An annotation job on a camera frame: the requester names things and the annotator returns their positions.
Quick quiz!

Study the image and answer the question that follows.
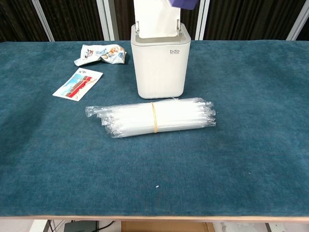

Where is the purple object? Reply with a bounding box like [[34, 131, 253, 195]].
[[168, 0, 200, 10]]

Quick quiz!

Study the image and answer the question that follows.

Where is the white desktop trash bin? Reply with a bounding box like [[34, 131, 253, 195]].
[[130, 23, 192, 100]]

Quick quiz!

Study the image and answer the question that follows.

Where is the white trash bin lid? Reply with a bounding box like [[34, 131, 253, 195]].
[[133, 0, 183, 39]]

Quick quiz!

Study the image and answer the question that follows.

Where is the yellow rubber band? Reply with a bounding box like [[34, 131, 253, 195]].
[[151, 102, 159, 133]]

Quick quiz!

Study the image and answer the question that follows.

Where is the teal velvet tablecloth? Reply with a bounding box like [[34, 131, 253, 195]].
[[0, 40, 309, 218]]

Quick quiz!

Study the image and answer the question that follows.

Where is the bundle of wrapped white straws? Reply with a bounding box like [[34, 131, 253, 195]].
[[85, 97, 217, 139]]

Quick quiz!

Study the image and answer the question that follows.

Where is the crumpled white snack wrapper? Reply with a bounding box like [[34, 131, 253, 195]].
[[73, 44, 127, 67]]

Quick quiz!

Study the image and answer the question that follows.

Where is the flat red and blue packet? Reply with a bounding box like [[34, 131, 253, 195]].
[[52, 68, 104, 102]]

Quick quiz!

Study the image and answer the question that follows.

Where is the cardboard box under table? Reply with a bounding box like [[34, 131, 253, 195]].
[[121, 221, 215, 232]]

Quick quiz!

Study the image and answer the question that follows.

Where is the black box under table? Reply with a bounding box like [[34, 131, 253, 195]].
[[63, 220, 100, 232]]

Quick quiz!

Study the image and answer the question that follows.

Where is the white table leg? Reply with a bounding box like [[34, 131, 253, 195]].
[[29, 219, 49, 232]]

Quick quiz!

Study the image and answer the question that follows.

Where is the white frame post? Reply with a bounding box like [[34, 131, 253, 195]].
[[195, 0, 211, 41], [96, 0, 119, 41], [286, 0, 309, 41], [31, 0, 55, 42]]

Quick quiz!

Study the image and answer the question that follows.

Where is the black cable under table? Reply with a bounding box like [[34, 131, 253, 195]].
[[98, 220, 115, 230]]

